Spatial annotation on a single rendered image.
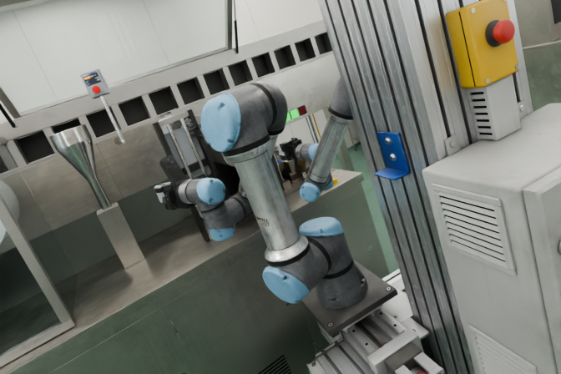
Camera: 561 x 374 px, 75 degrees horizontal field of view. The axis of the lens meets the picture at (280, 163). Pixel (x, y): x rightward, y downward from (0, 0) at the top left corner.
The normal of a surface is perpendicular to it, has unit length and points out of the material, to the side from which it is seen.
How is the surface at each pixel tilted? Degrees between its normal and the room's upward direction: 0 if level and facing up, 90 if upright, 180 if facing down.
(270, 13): 90
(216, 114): 83
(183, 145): 90
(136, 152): 90
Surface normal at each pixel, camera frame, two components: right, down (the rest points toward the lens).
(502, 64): 0.35, 0.12
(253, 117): 0.69, -0.07
